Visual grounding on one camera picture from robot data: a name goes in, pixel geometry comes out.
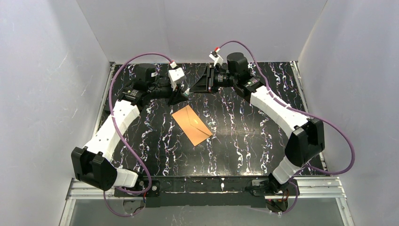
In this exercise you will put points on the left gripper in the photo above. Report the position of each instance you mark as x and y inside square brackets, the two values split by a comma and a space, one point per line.
[173, 92]

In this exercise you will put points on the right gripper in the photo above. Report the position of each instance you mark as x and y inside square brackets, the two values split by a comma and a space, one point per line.
[211, 81]

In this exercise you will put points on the green white glue stick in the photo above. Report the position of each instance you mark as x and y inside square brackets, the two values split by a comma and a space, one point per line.
[187, 92]

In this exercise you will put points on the orange brown envelope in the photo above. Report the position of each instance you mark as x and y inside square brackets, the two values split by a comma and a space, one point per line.
[193, 127]

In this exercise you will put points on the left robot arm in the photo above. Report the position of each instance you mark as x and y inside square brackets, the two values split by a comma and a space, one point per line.
[92, 163]

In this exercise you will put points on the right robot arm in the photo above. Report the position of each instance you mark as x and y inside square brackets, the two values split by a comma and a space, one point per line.
[306, 137]

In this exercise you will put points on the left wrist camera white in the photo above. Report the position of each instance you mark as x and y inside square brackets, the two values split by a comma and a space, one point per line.
[176, 75]

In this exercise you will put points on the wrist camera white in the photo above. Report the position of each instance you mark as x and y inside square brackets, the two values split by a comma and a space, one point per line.
[214, 55]
[176, 75]

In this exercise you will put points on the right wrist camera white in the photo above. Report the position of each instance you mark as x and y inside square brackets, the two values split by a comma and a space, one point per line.
[214, 55]

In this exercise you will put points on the aluminium rail frame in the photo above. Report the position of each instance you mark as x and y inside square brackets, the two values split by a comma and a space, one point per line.
[247, 191]

